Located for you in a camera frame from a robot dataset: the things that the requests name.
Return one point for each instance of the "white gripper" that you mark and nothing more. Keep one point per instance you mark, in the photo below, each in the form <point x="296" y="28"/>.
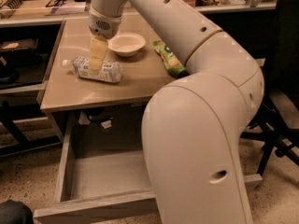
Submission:
<point x="104" y="26"/>

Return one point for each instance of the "blue plastic water bottle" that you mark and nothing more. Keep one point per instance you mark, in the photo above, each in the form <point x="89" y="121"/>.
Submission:
<point x="110" y="72"/>

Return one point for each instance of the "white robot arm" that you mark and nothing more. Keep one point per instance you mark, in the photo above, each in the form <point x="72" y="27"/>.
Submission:
<point x="192" y="126"/>

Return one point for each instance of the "wooden drawer cabinet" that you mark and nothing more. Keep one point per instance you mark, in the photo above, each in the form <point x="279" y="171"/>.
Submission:
<point x="74" y="85"/>

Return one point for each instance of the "open grey wooden drawer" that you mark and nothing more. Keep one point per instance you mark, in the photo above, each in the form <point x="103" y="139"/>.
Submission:
<point x="103" y="176"/>

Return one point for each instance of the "white paper bowl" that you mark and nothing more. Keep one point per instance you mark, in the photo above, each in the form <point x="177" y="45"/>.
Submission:
<point x="126" y="44"/>

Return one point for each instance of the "green snack bag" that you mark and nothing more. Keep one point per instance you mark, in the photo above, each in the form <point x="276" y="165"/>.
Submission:
<point x="171" y="63"/>

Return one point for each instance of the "black object bottom left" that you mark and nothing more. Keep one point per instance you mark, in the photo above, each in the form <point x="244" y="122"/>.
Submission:
<point x="12" y="212"/>

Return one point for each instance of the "black office chair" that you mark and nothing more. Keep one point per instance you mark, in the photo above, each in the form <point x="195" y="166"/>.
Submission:
<point x="278" y="115"/>

